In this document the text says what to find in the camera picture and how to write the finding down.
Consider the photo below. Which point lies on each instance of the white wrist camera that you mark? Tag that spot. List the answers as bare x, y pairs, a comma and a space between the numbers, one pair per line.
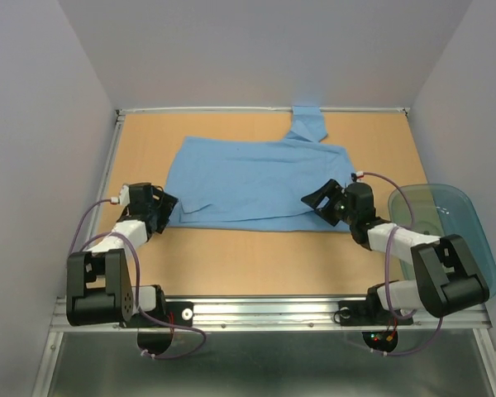
123, 197
357, 176

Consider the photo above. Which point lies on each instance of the blue long sleeve shirt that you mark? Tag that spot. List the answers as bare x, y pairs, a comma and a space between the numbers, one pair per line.
257, 186

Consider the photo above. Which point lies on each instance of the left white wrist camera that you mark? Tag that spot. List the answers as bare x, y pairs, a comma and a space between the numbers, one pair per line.
123, 197

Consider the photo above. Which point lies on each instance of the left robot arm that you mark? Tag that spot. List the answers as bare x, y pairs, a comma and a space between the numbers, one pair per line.
98, 287

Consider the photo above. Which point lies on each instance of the aluminium mounting rail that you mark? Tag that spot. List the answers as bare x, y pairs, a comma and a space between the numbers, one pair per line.
270, 347

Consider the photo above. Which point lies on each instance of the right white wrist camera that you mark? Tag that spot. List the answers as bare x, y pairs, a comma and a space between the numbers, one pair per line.
357, 176

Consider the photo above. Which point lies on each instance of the translucent teal plastic bin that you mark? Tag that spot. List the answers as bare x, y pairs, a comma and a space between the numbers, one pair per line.
442, 210

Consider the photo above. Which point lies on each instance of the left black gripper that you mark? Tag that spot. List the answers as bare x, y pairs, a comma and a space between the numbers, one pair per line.
166, 204

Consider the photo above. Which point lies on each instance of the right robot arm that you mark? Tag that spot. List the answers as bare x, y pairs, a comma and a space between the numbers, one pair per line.
447, 278

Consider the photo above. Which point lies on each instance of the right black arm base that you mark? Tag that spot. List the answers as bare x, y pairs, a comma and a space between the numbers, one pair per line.
381, 327

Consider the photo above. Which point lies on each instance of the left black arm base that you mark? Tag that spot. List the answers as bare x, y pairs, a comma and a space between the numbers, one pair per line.
154, 338

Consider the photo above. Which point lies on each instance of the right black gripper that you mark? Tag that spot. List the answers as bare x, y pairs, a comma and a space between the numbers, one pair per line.
331, 190

